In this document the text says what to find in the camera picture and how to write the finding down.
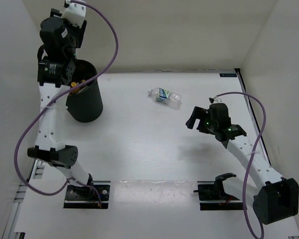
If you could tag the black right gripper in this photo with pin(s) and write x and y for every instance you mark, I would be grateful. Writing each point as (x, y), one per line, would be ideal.
(198, 113)

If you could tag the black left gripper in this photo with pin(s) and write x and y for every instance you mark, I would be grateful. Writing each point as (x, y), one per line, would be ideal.
(79, 31)

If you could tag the clear bottle blue label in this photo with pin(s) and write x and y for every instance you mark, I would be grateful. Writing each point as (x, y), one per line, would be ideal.
(166, 97)

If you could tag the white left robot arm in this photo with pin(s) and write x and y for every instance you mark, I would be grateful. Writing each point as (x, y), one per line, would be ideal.
(61, 34)

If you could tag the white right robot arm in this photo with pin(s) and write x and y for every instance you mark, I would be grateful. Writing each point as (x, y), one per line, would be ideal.
(274, 197)

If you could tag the black plastic bin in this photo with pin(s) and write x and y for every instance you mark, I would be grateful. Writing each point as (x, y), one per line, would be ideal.
(84, 104)

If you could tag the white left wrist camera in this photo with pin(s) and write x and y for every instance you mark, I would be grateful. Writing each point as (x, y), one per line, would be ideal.
(74, 12)

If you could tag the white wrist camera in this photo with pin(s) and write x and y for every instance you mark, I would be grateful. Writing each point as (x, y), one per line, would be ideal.
(74, 12)
(215, 100)

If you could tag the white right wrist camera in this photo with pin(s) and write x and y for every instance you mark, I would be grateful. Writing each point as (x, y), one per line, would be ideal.
(215, 100)

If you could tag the aluminium frame rail right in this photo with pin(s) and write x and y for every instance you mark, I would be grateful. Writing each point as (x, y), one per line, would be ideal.
(237, 227)

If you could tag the aluminium frame rail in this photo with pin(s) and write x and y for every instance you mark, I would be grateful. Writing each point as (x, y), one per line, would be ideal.
(237, 227)
(18, 115)

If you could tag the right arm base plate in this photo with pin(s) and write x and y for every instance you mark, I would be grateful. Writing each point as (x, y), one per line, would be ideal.
(213, 199)

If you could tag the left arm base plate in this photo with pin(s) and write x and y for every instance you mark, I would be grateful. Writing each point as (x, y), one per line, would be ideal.
(79, 198)

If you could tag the aluminium frame rail left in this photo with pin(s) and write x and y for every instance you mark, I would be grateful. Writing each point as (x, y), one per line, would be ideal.
(18, 115)

